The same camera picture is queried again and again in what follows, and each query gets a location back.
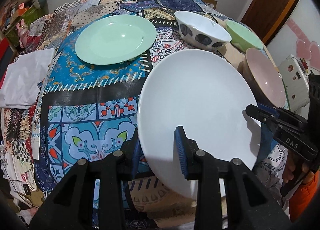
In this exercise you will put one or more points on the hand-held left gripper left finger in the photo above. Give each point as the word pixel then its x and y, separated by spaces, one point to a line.
pixel 137 159

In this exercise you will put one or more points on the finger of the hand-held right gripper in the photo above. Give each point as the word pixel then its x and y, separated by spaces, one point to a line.
pixel 268 110
pixel 260 116

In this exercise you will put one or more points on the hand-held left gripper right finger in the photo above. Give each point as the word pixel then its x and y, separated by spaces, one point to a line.
pixel 180 149

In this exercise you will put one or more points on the white plate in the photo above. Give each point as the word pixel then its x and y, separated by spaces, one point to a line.
pixel 200 99

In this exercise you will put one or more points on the green bowl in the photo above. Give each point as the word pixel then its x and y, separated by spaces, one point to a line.
pixel 242 36

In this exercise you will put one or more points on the person's right forearm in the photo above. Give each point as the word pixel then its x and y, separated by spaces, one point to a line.
pixel 307 195

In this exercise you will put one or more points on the person's right hand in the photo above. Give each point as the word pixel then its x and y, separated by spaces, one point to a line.
pixel 290 170

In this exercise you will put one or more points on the pink bowl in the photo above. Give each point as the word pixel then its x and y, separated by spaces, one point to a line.
pixel 265 79

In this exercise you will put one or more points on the white suitcase with stickers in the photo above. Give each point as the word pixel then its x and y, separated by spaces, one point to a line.
pixel 296 82

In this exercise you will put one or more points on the white cabinet with pink hearts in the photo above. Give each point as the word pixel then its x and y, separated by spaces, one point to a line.
pixel 287 34

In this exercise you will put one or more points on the patchwork printed tablecloth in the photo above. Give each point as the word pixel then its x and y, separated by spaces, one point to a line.
pixel 87 99

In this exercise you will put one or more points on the white bowl with dark spots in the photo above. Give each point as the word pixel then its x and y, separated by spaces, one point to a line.
pixel 200 27

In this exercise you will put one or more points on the green plate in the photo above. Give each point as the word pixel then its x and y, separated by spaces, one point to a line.
pixel 115 37

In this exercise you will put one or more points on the cardboard box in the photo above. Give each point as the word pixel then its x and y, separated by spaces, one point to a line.
pixel 208 0

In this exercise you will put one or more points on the white folded cloth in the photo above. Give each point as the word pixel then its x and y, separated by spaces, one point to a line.
pixel 25 77

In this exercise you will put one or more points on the green box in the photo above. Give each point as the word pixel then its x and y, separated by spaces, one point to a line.
pixel 22 19

